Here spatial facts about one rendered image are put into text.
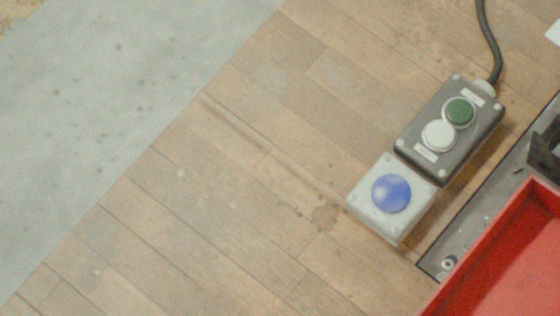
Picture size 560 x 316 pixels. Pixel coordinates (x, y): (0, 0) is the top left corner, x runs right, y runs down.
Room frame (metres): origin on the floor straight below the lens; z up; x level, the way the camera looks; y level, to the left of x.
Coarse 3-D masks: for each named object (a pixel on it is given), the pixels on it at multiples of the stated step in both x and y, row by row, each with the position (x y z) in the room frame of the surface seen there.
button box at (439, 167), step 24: (480, 0) 0.65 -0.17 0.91; (480, 24) 0.62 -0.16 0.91; (456, 72) 0.56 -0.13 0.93; (432, 96) 0.54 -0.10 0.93; (456, 96) 0.53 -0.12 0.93; (480, 96) 0.53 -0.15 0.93; (432, 120) 0.51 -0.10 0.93; (480, 120) 0.50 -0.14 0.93; (408, 144) 0.49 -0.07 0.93; (456, 144) 0.48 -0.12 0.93; (480, 144) 0.48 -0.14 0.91; (432, 168) 0.46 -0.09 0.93; (456, 168) 0.46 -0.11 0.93
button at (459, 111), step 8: (448, 104) 0.52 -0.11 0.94; (456, 104) 0.52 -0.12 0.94; (464, 104) 0.52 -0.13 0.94; (448, 112) 0.51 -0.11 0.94; (456, 112) 0.51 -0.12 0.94; (464, 112) 0.51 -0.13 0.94; (472, 112) 0.51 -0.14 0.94; (448, 120) 0.51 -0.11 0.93; (456, 120) 0.50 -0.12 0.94; (464, 120) 0.50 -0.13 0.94
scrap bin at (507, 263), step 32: (544, 192) 0.41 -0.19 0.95; (512, 224) 0.40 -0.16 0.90; (544, 224) 0.39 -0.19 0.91; (480, 256) 0.37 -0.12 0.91; (512, 256) 0.36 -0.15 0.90; (544, 256) 0.36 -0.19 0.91; (448, 288) 0.33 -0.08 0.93; (480, 288) 0.33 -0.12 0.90; (512, 288) 0.33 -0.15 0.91; (544, 288) 0.33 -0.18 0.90
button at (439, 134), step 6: (432, 126) 0.50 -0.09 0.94; (438, 126) 0.50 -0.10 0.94; (444, 126) 0.50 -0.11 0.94; (450, 126) 0.50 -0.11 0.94; (426, 132) 0.49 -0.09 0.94; (432, 132) 0.49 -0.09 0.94; (438, 132) 0.49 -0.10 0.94; (444, 132) 0.49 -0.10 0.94; (450, 132) 0.49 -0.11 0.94; (426, 138) 0.49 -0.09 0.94; (432, 138) 0.49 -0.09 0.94; (438, 138) 0.49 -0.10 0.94; (444, 138) 0.49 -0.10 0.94; (450, 138) 0.48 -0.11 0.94; (432, 144) 0.48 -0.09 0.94; (438, 144) 0.48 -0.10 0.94; (444, 144) 0.48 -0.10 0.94; (450, 144) 0.48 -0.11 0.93
